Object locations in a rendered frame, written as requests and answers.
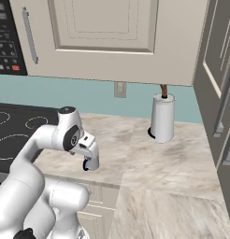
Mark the beige base cupboard door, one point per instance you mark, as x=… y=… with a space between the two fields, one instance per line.
x=95 y=225

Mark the beige wall socket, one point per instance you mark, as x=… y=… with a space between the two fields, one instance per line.
x=120 y=89

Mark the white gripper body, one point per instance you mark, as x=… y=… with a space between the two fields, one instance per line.
x=92 y=157

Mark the black hob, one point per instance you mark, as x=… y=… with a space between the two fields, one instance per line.
x=14 y=130

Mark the beige drawer front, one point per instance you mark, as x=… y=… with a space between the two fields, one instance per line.
x=103 y=196

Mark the black microwave oven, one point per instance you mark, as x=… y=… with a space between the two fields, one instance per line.
x=7 y=34

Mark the beige wall cupboard door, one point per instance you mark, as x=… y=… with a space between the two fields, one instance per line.
x=107 y=37

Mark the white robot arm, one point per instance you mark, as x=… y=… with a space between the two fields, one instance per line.
x=32 y=161

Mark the tall grey cabinet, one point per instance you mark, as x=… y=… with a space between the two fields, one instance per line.
x=213 y=46

